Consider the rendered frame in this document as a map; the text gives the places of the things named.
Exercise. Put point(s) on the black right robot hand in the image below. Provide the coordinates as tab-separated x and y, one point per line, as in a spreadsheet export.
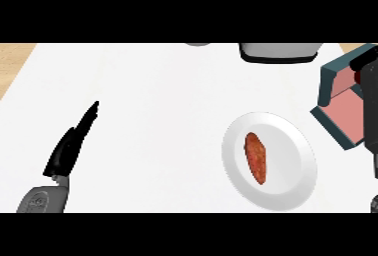
370	110

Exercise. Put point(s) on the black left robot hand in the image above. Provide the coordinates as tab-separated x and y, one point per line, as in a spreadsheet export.
69	150

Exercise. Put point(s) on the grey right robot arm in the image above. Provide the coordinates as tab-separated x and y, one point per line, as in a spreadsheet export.
374	205

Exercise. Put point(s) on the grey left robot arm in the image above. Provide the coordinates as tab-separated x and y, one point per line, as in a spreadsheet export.
45	198

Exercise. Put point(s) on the teal and pink cardboard box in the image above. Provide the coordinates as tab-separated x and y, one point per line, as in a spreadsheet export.
345	113

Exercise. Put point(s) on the white round plate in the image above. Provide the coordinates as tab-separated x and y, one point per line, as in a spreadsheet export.
290	160

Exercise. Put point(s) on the orange-red can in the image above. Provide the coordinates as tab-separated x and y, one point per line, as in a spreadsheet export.
256	158

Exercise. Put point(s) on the pale grey appliance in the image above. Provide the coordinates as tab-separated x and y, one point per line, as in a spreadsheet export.
278	51

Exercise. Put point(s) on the small grey round object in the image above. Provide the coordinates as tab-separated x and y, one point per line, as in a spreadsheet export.
199	44

